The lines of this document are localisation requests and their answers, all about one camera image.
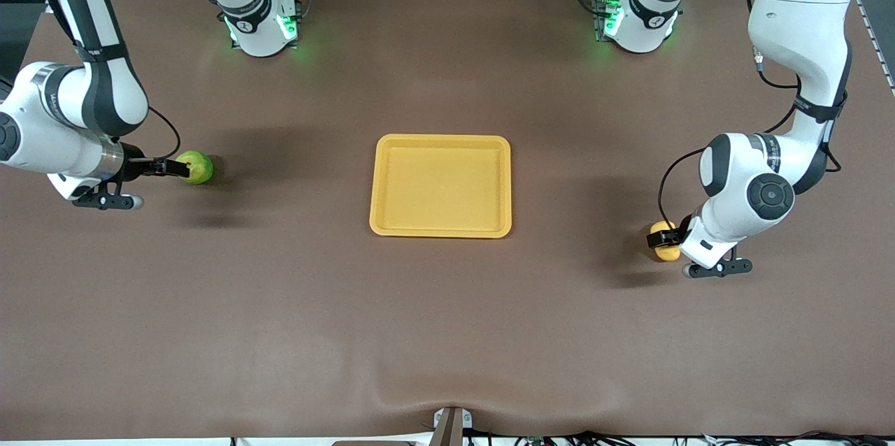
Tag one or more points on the green apple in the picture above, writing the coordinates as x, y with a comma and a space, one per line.
201, 168

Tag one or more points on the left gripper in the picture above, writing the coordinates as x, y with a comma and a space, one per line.
681, 233

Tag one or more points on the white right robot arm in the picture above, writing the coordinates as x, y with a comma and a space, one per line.
105, 89

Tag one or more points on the yellow plastic tray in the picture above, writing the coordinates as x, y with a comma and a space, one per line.
440, 187

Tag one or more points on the yellow potato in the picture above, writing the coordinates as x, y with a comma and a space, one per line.
668, 254

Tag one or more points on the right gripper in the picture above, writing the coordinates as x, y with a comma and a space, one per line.
135, 168

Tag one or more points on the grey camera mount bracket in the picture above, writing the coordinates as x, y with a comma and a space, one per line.
451, 426

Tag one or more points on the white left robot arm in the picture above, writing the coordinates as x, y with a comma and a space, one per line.
797, 12

